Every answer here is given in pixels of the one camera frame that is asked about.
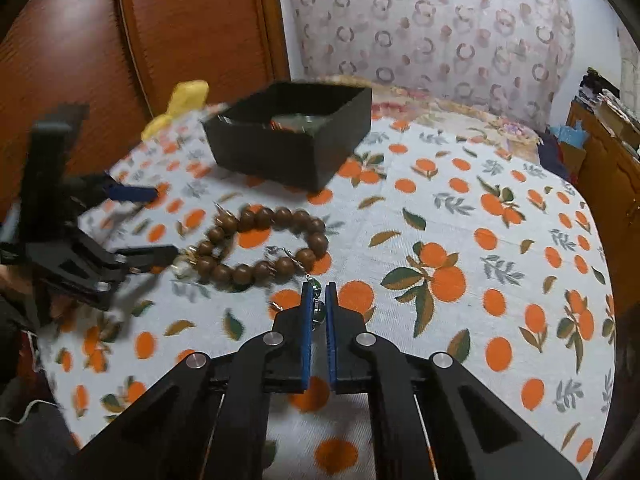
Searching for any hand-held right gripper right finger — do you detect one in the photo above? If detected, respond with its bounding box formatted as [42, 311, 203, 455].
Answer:
[325, 281, 585, 480]

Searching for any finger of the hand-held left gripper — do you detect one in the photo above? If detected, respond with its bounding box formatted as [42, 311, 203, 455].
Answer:
[114, 244, 182, 275]
[105, 172, 159, 204]

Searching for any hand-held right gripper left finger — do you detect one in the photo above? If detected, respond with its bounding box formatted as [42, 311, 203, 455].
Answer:
[75, 281, 314, 480]

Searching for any green bead pendant necklace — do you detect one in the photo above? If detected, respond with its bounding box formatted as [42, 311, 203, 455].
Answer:
[267, 246, 327, 332]

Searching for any large brown wooden bead bracelet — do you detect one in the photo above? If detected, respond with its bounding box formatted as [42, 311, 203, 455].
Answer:
[192, 206, 330, 292]

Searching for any black square box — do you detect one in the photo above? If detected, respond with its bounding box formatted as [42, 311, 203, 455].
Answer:
[202, 81, 374, 192]

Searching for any yellow plush toy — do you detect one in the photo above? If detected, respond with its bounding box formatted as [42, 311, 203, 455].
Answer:
[141, 80, 210, 142]

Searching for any orange fruit print tablecloth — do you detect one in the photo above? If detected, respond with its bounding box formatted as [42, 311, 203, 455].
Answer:
[37, 102, 620, 480]

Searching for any wooden slatted wardrobe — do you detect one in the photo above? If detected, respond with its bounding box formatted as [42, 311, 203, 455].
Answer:
[0, 0, 292, 223]

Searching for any person's dark clothing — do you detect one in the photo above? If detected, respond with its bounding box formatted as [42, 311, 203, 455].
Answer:
[0, 305, 78, 480]

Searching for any floral bedspread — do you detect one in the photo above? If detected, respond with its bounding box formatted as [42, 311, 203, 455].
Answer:
[320, 75, 547, 162]

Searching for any dark blue blanket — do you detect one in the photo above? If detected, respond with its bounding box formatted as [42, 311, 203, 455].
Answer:
[537, 132, 582, 183]

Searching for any blue plastic bag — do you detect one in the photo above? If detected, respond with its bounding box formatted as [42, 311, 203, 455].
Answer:
[546, 122, 587, 150]

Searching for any wooden sideboard cabinet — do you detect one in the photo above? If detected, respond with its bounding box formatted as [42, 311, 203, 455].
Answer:
[566, 99, 640, 213]

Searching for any stack of folded clothes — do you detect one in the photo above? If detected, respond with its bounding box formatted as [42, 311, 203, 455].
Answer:
[580, 66, 623, 111]

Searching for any ring pattern sheer curtain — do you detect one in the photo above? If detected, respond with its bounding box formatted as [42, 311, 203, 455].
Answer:
[286, 0, 577, 130]

